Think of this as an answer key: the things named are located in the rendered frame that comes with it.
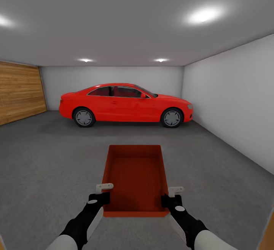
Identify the garage door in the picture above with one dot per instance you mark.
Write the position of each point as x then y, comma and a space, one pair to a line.
21, 92

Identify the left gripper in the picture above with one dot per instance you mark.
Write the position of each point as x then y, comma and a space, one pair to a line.
104, 196

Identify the storage box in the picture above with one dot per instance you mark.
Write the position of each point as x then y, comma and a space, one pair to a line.
139, 180

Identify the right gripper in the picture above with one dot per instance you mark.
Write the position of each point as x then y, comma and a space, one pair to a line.
166, 200

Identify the car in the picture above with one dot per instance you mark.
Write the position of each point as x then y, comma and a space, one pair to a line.
121, 102

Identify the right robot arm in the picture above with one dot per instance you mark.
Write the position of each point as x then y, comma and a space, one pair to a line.
193, 232

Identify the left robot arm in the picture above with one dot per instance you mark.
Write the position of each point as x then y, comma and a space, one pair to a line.
79, 230

